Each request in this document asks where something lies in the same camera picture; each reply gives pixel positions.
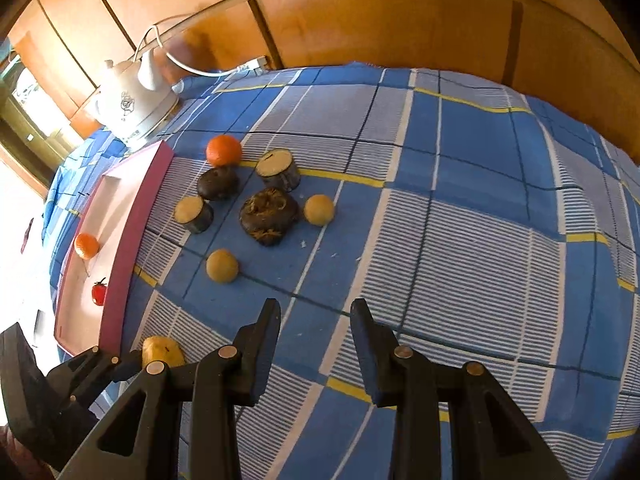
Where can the small orange tangerine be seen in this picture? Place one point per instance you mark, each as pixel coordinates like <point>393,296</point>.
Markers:
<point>86,246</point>

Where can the wood log piece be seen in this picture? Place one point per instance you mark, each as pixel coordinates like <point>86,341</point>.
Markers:
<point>278,168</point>
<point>194,213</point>

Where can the whole dark water chestnut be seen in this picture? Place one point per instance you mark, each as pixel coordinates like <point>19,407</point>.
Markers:
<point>217,183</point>

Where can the pink shallow tray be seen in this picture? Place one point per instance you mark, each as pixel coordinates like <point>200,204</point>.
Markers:
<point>125,240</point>

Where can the white electric kettle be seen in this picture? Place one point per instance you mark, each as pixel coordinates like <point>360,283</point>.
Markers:
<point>132,105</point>

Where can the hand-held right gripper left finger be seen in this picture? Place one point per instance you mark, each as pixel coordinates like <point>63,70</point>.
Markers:
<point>264,360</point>

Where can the large dark rough fruit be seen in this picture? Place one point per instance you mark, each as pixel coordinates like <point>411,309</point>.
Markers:
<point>268,215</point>

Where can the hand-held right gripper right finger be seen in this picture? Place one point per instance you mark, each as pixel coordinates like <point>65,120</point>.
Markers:
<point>371,365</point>

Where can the blue plaid cloth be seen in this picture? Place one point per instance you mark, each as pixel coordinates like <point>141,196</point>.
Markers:
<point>450,210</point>

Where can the round yellow fruit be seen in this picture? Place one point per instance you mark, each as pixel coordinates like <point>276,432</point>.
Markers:
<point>319,209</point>
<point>222,266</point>

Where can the wooden wardrobe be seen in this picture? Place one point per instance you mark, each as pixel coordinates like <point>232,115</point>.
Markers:
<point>400,15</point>

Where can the red cherry tomato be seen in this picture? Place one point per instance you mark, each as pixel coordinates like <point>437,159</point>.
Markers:
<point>99,293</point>

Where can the oblong yellow fruit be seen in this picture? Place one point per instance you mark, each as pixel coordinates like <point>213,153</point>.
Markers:
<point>162,351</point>

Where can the white power plug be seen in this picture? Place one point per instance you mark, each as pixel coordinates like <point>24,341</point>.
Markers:
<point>255,64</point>

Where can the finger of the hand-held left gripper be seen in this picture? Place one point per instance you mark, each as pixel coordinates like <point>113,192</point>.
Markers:
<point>85,365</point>
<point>112,377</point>

